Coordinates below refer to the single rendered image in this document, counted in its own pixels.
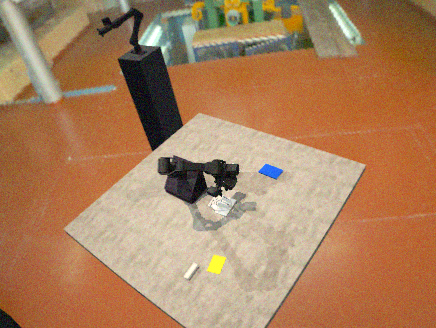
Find blue flat plate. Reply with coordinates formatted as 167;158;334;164
259;164;284;179

